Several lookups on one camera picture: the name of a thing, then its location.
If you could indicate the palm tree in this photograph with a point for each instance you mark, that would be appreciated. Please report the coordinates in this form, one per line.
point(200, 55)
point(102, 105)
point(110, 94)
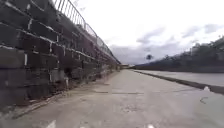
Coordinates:
point(149, 57)

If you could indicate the grey concrete path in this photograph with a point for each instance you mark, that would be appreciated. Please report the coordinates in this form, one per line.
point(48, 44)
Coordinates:
point(133, 100)

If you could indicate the dark sunken channel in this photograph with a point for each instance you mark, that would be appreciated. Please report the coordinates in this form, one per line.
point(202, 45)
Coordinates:
point(186, 83)

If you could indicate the pale concrete strip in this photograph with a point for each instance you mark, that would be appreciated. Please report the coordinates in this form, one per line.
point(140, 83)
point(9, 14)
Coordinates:
point(200, 78)

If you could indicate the row of trees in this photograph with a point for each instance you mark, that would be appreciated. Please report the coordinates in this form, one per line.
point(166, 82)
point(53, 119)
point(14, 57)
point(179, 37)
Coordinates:
point(203, 53)

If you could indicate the metal railing on stone wall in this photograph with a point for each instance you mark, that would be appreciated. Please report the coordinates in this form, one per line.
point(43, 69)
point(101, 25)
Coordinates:
point(76, 14)

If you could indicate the dark smooth wall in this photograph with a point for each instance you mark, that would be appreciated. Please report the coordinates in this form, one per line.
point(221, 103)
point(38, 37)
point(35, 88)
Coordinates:
point(186, 68)

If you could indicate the dark stone block wall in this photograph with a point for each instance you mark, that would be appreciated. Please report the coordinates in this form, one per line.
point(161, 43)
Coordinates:
point(36, 50)

